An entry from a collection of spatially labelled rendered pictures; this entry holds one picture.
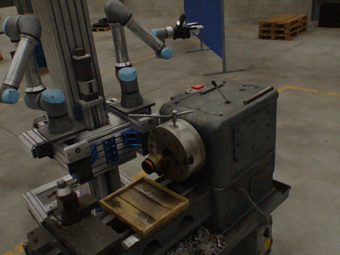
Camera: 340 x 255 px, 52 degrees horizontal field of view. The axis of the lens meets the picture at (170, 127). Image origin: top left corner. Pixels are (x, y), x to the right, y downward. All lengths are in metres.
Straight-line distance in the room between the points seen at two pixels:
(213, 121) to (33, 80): 1.04
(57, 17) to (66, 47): 0.17
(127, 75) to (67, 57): 0.38
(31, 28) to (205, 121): 1.00
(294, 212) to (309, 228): 0.21
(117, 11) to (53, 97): 0.63
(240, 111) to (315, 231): 1.47
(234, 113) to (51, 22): 1.15
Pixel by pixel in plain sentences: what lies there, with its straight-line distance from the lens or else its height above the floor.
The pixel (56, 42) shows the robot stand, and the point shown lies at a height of 1.63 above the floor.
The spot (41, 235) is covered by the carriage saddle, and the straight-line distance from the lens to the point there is 1.76.
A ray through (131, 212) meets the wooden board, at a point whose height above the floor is 0.89.
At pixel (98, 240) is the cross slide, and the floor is 0.97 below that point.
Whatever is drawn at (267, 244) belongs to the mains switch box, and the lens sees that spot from 2.50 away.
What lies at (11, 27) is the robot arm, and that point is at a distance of 2.06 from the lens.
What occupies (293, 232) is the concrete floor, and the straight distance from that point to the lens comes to 2.97.
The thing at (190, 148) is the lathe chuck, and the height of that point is 1.15.
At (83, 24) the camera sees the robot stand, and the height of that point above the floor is 1.70.
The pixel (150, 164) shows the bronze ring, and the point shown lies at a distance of 1.70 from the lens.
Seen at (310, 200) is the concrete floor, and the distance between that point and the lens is 3.31.
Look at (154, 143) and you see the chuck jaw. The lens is 1.76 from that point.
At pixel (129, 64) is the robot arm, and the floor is 1.40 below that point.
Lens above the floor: 1.97
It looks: 25 degrees down
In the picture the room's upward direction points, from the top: 6 degrees counter-clockwise
